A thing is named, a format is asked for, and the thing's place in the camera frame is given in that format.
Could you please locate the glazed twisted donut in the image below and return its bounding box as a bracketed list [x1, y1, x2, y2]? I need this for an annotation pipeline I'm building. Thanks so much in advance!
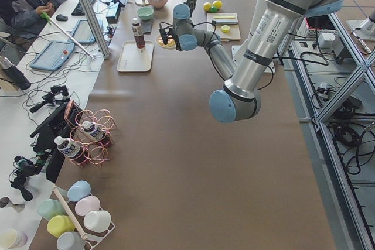
[157, 37, 175, 49]

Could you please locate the cream rabbit tray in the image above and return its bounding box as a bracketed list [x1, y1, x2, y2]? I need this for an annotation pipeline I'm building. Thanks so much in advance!
[117, 41, 154, 73]

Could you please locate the yellow lemon lower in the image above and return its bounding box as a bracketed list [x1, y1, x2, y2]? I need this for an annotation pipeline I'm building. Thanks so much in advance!
[203, 2, 212, 12]

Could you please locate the yellow lemon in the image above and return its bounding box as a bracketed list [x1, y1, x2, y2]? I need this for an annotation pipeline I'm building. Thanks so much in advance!
[203, 2, 212, 12]
[212, 0, 223, 10]

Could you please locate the green lime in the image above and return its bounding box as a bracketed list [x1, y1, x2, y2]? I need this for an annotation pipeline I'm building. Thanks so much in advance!
[210, 6, 218, 13]

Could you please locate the yellow lemon upper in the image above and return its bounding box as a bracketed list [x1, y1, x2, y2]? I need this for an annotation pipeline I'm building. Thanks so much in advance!
[212, 0, 223, 10]

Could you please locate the yellow plastic knife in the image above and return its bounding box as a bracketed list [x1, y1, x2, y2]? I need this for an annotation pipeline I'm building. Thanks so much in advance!
[214, 15, 236, 19]

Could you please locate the mint green bowl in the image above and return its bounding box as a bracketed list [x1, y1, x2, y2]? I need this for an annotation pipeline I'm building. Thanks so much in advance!
[137, 6, 154, 20]

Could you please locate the dark tea bottle upright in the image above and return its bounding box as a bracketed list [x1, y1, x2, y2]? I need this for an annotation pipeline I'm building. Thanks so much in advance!
[132, 17, 146, 49]

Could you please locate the wooden cutting board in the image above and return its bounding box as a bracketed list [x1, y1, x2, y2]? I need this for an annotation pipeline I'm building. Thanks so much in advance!
[206, 13, 241, 40]

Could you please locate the black keyboard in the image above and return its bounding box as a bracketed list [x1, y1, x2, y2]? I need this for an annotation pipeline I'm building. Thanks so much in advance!
[71, 0, 101, 16]

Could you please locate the blue teach pendant far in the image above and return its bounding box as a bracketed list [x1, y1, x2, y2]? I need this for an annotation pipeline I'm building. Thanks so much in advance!
[71, 20, 96, 45]

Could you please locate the blue teach pendant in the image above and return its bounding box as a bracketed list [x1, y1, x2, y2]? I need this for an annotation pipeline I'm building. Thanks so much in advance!
[71, 20, 96, 45]
[30, 40, 75, 71]

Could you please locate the black computer mouse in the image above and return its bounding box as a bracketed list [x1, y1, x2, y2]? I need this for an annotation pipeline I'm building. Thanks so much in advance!
[56, 14, 69, 22]

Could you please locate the blue teach pendant near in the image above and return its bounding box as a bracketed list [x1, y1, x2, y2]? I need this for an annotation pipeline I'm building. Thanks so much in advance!
[30, 40, 75, 71]

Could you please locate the bottle in rack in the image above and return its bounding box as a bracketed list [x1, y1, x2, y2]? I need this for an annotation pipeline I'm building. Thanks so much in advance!
[82, 121, 108, 146]
[54, 136, 87, 165]

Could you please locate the black tablet stand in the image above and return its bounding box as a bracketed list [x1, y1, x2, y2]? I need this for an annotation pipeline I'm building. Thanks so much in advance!
[30, 102, 70, 183]

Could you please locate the black thermos bottle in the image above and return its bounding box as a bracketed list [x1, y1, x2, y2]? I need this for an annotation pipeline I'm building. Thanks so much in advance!
[1, 56, 31, 90]

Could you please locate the blue cup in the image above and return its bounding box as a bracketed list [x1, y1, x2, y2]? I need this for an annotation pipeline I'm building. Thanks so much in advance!
[67, 180, 91, 202]

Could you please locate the pink cup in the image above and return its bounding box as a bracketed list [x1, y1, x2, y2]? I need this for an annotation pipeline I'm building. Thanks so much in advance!
[75, 196, 100, 217]

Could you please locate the white cup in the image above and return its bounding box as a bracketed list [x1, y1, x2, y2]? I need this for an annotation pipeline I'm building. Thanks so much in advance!
[84, 210, 111, 233]

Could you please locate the mint cup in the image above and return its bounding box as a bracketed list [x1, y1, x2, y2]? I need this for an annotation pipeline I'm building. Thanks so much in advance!
[37, 199, 66, 221]

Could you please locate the yellow cup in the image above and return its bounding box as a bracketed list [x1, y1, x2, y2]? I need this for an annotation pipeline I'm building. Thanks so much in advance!
[47, 215, 75, 238]

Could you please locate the aluminium frame post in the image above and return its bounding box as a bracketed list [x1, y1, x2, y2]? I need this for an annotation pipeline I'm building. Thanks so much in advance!
[79, 0, 110, 59]

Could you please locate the copper wire bottle rack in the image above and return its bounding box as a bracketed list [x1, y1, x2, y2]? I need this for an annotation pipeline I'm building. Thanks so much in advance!
[64, 100, 117, 168]

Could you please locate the black camera tripod far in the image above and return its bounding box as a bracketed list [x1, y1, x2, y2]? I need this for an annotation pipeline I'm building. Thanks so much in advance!
[29, 85, 70, 113]

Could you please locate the black camera tripod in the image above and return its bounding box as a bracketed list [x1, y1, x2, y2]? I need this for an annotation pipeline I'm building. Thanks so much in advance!
[29, 85, 70, 113]
[9, 154, 48, 201]

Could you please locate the black camera tripod near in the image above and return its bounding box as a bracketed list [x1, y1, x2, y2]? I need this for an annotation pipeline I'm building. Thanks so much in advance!
[9, 154, 48, 201]

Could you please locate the white wire cup rack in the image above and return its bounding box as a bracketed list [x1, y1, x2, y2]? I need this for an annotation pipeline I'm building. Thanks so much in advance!
[52, 191, 117, 250]

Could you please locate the wooden rod handle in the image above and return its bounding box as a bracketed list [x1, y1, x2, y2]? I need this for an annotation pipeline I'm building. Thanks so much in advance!
[52, 184, 88, 241]

